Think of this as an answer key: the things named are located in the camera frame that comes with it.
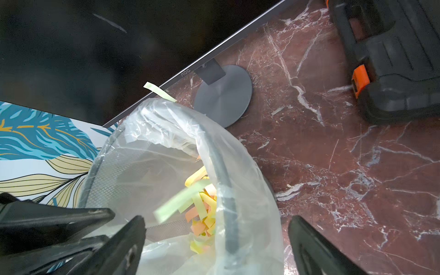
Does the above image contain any pile of discarded sticky notes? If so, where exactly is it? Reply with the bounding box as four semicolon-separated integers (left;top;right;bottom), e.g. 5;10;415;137
179;166;217;254

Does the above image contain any black flat monitor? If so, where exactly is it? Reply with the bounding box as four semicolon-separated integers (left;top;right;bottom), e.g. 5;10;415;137
1;1;292;126

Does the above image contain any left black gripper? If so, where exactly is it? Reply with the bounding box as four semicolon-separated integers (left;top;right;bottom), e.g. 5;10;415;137
1;192;115;275

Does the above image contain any green sticky note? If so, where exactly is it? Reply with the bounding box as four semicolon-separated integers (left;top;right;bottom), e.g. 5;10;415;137
143;82;177;103
154;179;211;224

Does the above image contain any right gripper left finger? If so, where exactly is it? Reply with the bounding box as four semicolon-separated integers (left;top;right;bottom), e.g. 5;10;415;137
61;215;146;275

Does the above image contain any mesh waste bin with liner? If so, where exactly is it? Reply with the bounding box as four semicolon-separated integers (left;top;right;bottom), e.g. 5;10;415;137
78;99;284;275

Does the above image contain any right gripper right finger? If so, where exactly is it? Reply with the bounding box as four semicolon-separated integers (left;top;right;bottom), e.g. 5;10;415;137
288;215;367;275

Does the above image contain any black plastic tool case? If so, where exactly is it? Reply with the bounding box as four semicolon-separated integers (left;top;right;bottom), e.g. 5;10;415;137
326;1;440;125

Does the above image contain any round grey monitor stand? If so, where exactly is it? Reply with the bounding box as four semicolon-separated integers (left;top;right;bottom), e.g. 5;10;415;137
194;59;253;128

